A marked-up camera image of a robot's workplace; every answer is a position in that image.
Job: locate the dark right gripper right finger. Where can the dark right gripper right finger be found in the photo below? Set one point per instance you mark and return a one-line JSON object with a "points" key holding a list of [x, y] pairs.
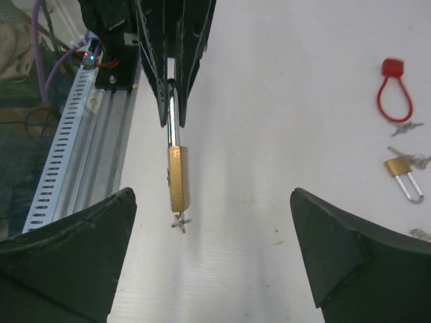
{"points": [[359, 271]]}

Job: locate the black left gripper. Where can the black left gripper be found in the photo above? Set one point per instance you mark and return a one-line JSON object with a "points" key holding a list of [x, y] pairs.
{"points": [[116, 23]]}

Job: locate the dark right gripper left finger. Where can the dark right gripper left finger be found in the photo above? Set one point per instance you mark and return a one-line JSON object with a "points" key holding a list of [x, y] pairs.
{"points": [[68, 271]]}

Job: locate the small brass long-shackle padlock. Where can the small brass long-shackle padlock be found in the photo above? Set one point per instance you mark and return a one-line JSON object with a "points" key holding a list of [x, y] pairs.
{"points": [[401, 166]]}

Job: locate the large brass padlock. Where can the large brass padlock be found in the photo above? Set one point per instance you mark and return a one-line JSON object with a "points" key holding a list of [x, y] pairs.
{"points": [[178, 162]]}

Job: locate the silver keys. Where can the silver keys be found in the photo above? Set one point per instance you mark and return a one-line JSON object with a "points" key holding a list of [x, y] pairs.
{"points": [[402, 128]]}

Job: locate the red thin-cable padlock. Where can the red thin-cable padlock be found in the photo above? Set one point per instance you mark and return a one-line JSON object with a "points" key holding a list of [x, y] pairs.
{"points": [[393, 99]]}

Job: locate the key of medium padlock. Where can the key of medium padlock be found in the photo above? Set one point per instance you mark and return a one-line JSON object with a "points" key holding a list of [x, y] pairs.
{"points": [[420, 234]]}

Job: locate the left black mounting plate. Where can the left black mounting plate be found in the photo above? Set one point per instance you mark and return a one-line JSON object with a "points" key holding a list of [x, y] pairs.
{"points": [[117, 73]]}

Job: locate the white slotted cable duct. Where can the white slotted cable duct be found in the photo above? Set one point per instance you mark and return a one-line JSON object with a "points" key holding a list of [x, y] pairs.
{"points": [[42, 209]]}

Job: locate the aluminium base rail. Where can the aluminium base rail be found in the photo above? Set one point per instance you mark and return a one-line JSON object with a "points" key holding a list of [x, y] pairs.
{"points": [[96, 163]]}

